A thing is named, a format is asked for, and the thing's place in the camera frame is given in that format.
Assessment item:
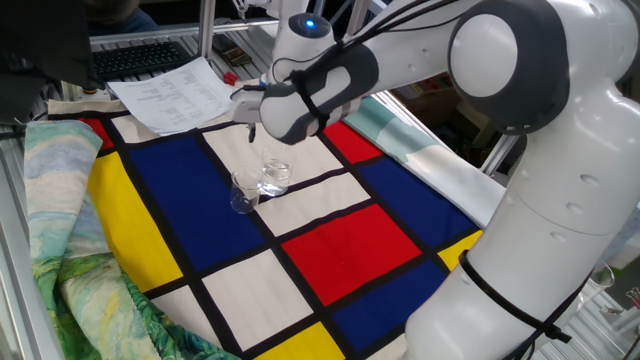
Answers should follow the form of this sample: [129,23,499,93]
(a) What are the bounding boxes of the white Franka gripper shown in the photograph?
[229,84,266,145]

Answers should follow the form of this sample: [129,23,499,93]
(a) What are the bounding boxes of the glass beaker with water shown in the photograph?
[260,143,298,198]

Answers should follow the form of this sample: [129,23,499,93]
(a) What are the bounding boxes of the empty glass beaker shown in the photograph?
[229,167,264,215]

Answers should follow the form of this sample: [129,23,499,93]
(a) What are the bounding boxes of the dark flat object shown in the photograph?
[212,32,254,67]

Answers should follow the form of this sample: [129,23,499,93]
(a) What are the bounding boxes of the printed paper sheets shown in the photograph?
[107,56,236,137]

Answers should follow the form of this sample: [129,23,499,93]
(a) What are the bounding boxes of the colour block tablecloth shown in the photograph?
[47,97,485,360]

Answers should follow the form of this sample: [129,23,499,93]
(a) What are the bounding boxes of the black keyboard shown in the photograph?
[91,40,194,83]

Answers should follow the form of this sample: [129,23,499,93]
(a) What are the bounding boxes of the aluminium crossbar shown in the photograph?
[89,18,281,46]

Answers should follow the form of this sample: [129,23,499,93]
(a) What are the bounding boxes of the seated person in jeans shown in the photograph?
[84,0,164,37]

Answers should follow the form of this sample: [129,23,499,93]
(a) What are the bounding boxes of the pale teal white cloth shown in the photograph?
[344,97,506,231]

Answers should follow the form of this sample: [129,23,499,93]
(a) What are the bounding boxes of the green painted landscape cloth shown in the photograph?
[23,119,241,360]

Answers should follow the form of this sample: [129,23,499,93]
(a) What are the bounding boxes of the black monitor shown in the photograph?
[0,0,104,126]

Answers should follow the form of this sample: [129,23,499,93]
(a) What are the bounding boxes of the aluminium frame post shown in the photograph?
[197,0,217,60]

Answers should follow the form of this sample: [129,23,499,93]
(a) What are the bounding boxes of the aluminium frame strut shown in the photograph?
[479,133,521,176]

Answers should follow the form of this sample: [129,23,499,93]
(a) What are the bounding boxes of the aluminium table edge rail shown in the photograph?
[0,127,66,360]

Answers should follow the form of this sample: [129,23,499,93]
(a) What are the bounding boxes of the black cable harness on arm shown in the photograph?
[229,0,594,360]

